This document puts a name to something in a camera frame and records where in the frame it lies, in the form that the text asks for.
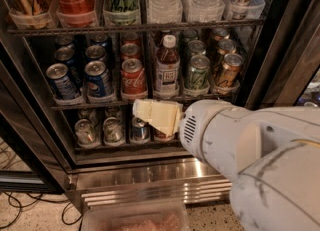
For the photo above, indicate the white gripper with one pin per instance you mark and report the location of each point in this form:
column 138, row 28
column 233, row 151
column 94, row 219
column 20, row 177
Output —
column 204, row 131

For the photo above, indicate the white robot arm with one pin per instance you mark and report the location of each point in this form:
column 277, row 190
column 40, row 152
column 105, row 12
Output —
column 271, row 156

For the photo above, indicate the red can bottom shelf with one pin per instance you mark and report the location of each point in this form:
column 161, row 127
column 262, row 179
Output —
column 162, row 137

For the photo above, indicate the brown tea bottle middle shelf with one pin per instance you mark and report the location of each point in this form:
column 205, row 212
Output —
column 167, row 68

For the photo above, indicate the blue silver can bottom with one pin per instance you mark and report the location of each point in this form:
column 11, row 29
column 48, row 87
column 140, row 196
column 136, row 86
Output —
column 140, row 130

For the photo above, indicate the front Coca-Cola can middle shelf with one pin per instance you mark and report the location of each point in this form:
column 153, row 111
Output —
column 133, row 80

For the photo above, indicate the front green LaCroix can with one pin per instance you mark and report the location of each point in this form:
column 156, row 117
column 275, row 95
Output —
column 196, row 80

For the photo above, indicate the front gold can middle shelf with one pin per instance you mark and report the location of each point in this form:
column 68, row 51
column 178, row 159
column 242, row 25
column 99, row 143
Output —
column 228, row 70

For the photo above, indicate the silver can bottom far left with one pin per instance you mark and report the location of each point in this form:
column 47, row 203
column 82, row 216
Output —
column 86, row 134

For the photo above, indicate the front Pepsi can far left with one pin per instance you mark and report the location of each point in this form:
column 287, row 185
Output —
column 61, row 83

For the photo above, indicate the stainless steel fridge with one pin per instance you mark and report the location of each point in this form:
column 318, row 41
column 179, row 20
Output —
column 282, row 52

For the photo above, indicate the green LaCroix can top shelf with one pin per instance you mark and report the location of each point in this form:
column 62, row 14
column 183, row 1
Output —
column 121, row 12

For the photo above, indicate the clear plastic bin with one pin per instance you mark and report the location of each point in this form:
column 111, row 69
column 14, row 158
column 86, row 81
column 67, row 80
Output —
column 152, row 215

